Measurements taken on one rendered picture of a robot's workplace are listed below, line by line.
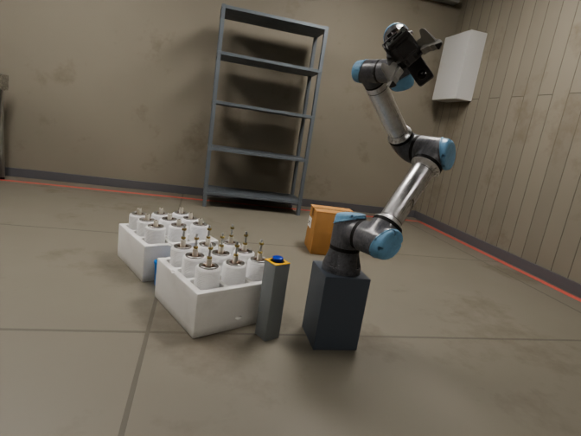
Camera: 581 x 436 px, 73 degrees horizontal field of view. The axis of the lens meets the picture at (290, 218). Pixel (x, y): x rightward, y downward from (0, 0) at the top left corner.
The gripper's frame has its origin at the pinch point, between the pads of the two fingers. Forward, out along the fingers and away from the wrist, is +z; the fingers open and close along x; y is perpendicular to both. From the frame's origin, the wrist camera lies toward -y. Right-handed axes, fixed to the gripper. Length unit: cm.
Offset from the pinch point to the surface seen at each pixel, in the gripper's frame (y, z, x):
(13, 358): 24, 38, -136
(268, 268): -24, -6, -81
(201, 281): -9, 0, -101
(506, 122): -166, -242, 20
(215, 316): -22, 5, -106
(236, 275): -20, -8, -96
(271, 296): -31, 0, -86
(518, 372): -123, 1, -39
